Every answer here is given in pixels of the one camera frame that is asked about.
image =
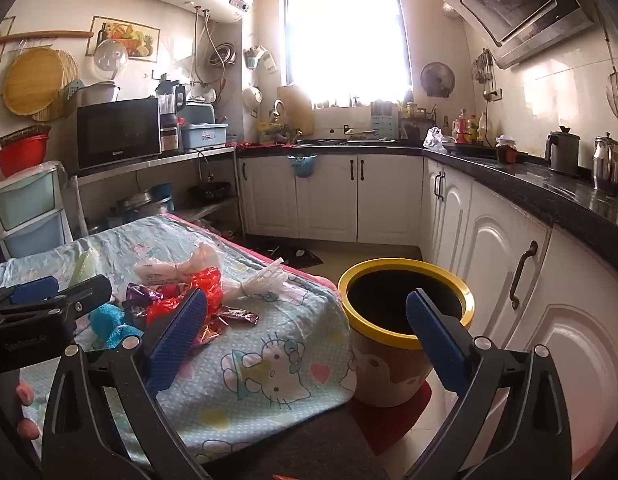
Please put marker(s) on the dark chocolate bar wrapper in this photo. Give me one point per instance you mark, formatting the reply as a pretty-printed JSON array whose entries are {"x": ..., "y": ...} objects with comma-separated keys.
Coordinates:
[{"x": 239, "y": 316}]

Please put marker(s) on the dark floor mat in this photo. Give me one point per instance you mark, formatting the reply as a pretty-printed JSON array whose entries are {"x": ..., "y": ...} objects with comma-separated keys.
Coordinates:
[{"x": 294, "y": 257}]

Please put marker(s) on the wooden rolling pin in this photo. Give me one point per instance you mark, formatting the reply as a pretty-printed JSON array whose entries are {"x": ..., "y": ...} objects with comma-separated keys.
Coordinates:
[{"x": 44, "y": 36}]

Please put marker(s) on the blue cooking pot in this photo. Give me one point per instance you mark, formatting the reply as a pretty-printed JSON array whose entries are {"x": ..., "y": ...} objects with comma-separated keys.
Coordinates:
[{"x": 163, "y": 197}]

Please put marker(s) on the crumpled clear plastic bag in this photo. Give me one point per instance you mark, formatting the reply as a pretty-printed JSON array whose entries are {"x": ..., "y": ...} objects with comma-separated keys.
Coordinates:
[{"x": 435, "y": 139}]

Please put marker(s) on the metal shelf rack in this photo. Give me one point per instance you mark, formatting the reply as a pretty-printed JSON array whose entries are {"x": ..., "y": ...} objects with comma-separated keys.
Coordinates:
[{"x": 154, "y": 162}]

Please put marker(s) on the white kitchen cabinets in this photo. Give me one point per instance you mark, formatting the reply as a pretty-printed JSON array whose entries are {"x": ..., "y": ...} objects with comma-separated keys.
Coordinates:
[{"x": 494, "y": 260}]

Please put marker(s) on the yellow cleaning pack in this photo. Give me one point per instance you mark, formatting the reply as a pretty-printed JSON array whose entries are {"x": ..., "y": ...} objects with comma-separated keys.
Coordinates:
[{"x": 271, "y": 132}]

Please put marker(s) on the person's left hand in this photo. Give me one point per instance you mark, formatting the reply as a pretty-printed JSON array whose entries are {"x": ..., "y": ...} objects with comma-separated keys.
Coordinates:
[{"x": 27, "y": 393}]

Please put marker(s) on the kitchen window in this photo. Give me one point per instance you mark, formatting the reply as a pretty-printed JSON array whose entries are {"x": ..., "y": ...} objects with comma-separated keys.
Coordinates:
[{"x": 346, "y": 35}]

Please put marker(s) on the white pot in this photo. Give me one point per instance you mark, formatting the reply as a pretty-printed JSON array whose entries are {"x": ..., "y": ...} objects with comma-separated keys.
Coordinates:
[{"x": 99, "y": 94}]

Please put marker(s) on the hanging kitchen utensils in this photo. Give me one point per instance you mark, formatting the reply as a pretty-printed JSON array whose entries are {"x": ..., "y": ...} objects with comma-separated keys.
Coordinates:
[{"x": 483, "y": 70}]

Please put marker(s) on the cartoon printed blanket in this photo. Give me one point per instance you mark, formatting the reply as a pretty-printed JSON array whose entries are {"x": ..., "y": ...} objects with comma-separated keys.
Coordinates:
[{"x": 269, "y": 360}]

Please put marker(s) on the knotted clear plastic bag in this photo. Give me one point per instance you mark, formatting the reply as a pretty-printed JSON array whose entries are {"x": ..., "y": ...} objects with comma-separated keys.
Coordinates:
[{"x": 254, "y": 282}]

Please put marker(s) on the blue hanging bin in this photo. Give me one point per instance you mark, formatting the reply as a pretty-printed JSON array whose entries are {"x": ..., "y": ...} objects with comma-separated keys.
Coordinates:
[{"x": 303, "y": 167}]

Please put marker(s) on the glass jar dark contents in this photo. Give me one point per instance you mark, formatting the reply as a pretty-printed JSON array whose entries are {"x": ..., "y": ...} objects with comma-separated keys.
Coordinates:
[{"x": 506, "y": 152}]

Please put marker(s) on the round bamboo tray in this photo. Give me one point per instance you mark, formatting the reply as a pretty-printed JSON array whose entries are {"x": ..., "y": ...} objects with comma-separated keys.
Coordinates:
[
  {"x": 69, "y": 72},
  {"x": 31, "y": 80}
]

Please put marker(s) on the fruit wall picture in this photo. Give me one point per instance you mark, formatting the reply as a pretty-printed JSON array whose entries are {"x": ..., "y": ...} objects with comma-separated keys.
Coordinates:
[{"x": 139, "y": 35}]

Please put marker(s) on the sink faucet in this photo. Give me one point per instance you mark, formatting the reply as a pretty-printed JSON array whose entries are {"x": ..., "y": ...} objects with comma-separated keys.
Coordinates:
[{"x": 278, "y": 110}]

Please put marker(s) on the wall-mounted fan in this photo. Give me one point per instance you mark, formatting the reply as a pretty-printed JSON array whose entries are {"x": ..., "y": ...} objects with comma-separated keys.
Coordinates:
[{"x": 437, "y": 79}]

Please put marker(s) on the white printed plastic bag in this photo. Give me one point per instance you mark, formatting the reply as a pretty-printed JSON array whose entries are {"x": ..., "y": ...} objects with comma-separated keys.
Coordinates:
[{"x": 164, "y": 272}]

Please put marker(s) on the blender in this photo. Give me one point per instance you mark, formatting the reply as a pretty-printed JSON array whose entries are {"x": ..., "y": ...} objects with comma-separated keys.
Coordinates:
[{"x": 168, "y": 110}]

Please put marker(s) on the clear dome cover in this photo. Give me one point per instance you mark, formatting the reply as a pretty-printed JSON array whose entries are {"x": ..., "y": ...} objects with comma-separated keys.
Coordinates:
[{"x": 111, "y": 57}]

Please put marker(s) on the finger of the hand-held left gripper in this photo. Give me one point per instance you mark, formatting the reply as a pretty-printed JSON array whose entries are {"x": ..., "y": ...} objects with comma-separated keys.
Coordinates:
[
  {"x": 34, "y": 290},
  {"x": 91, "y": 291}
]

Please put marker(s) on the blue drawer organiser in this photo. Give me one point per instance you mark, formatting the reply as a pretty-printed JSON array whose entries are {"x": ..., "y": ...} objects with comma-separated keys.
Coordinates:
[{"x": 385, "y": 122}]

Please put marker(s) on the grey plastic box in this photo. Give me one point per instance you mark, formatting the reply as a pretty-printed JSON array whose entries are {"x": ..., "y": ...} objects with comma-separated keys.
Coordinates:
[{"x": 201, "y": 112}]

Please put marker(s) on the clear oil bottle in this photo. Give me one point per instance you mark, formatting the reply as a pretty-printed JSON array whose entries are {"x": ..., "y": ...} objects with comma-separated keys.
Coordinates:
[{"x": 483, "y": 130}]

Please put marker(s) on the teal knitted dishcloth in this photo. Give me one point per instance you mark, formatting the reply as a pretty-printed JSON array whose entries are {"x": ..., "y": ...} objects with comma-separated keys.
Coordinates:
[{"x": 106, "y": 320}]

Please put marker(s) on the black range hood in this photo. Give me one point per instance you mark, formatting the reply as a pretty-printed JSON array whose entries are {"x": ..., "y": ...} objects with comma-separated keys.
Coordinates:
[{"x": 514, "y": 5}]

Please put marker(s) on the plastic drawer unit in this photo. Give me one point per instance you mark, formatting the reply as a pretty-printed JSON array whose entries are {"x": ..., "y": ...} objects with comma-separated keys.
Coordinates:
[{"x": 29, "y": 210}]

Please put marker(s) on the black microwave oven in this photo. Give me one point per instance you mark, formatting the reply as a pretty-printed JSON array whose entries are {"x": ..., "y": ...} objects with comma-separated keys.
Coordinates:
[{"x": 116, "y": 132}]

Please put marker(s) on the red cloth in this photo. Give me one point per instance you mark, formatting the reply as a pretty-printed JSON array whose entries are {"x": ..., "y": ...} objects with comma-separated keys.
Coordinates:
[{"x": 254, "y": 145}]

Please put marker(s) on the light green sponge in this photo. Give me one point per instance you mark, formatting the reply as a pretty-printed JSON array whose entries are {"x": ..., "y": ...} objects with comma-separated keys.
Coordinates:
[{"x": 85, "y": 267}]

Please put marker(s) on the shiny foil wrapper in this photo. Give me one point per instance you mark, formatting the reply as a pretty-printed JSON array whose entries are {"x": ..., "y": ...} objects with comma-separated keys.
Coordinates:
[{"x": 211, "y": 332}]

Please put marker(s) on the blue plastic tub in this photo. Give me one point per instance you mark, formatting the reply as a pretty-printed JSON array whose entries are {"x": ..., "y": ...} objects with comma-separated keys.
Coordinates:
[{"x": 204, "y": 136}]

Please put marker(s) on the yellow sauce bottle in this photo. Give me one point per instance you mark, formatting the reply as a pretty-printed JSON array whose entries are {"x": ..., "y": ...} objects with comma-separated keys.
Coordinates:
[{"x": 473, "y": 130}]

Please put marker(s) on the woven basket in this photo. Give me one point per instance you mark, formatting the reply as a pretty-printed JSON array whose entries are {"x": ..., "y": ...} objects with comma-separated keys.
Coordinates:
[{"x": 24, "y": 134}]

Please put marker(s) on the black wok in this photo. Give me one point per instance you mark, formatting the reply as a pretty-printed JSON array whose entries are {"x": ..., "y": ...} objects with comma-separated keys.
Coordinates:
[{"x": 210, "y": 191}]

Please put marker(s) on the grey kettle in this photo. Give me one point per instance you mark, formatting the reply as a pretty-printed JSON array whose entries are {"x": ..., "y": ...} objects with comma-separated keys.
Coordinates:
[{"x": 564, "y": 152}]

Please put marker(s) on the yellow-rimmed cartoon trash bin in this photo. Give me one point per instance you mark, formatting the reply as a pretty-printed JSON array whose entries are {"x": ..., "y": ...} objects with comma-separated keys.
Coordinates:
[{"x": 384, "y": 375}]

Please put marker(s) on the wooden cutting board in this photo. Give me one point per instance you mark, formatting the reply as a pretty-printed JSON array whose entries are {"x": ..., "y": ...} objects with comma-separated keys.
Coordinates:
[{"x": 295, "y": 110}]

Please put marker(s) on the black stone countertop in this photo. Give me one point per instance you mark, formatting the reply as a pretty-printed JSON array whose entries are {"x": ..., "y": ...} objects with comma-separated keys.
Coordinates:
[{"x": 539, "y": 185}]

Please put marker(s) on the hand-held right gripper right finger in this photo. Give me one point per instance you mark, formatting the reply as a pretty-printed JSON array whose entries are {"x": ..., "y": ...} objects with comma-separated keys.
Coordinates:
[{"x": 434, "y": 345}]

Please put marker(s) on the steel kettle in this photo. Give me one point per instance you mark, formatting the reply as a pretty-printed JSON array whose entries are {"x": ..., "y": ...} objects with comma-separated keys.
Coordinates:
[{"x": 608, "y": 165}]

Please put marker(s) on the red sauce bottle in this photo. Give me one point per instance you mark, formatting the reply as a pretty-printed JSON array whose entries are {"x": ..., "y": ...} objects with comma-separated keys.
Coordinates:
[{"x": 463, "y": 132}]

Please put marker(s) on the black spice rack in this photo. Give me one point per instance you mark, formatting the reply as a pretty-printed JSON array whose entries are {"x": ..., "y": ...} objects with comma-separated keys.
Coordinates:
[{"x": 416, "y": 125}]

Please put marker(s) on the red plastic basin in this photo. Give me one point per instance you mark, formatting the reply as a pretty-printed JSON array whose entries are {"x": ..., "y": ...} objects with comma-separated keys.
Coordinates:
[{"x": 21, "y": 157}]

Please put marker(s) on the white hanging colander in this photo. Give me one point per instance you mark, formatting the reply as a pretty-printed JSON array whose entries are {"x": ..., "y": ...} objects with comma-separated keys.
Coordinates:
[{"x": 252, "y": 97}]

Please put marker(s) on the wall socket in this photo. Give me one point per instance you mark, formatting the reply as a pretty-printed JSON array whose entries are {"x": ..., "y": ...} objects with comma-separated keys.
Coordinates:
[{"x": 496, "y": 95}]

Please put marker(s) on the red plastic wrapper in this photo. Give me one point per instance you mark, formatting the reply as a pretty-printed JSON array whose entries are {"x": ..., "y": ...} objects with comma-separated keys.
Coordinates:
[{"x": 209, "y": 285}]

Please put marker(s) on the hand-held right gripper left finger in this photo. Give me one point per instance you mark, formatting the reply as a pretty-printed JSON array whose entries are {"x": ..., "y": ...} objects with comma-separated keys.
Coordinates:
[{"x": 181, "y": 335}]

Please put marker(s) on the purple foil wrapper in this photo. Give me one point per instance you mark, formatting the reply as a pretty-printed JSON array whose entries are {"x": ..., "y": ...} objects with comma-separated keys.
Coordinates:
[{"x": 141, "y": 297}]

